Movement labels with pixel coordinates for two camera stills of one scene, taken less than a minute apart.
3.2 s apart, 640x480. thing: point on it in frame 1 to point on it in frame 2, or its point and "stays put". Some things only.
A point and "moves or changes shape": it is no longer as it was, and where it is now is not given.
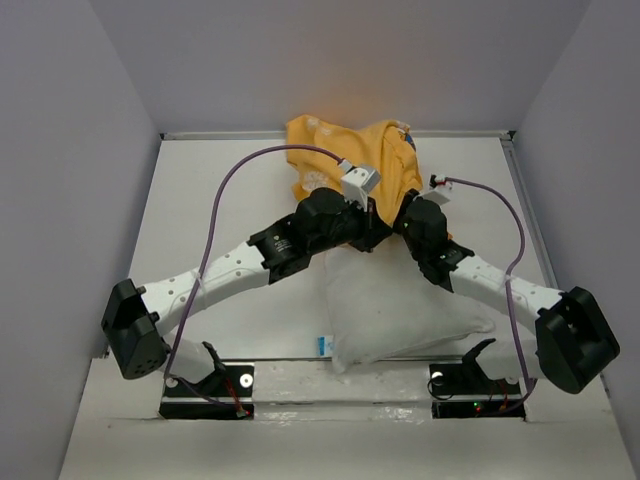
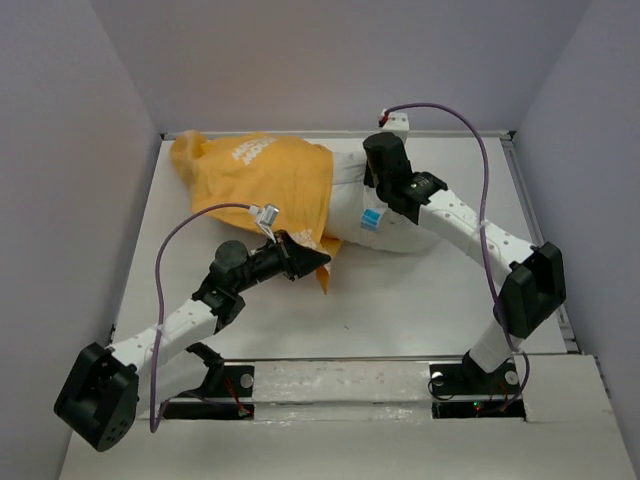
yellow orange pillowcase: [384, 154] to [282, 182]
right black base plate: [461, 391] stays put
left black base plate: [228, 393] stays put
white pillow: [384, 304] moves or changes shape
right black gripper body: [401, 225] to [372, 179]
